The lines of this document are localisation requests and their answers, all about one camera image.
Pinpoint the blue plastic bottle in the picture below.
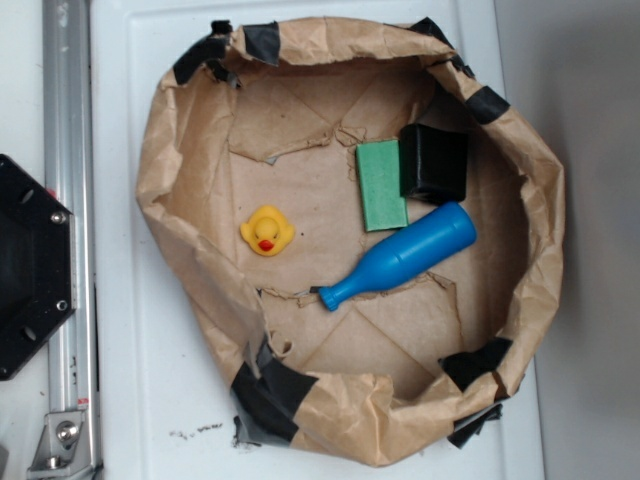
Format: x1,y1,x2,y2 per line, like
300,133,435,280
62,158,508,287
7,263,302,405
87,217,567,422
319,202,477,311

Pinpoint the yellow rubber duck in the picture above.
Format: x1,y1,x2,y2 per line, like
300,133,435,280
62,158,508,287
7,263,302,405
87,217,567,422
240,205,296,257

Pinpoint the aluminium extrusion rail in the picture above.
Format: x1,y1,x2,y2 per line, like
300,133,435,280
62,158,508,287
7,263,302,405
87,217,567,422
43,1,104,479

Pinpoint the black cube block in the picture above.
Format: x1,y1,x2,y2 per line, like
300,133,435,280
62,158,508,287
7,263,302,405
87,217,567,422
399,123,469,205

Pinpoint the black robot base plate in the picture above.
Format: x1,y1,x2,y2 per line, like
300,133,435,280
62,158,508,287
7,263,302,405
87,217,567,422
1,155,75,381

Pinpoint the green sponge block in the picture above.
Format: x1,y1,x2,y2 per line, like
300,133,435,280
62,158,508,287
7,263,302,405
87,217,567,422
356,140,409,232

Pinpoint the metal corner bracket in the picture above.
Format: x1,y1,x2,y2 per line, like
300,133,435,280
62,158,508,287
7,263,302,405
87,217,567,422
26,410,92,479

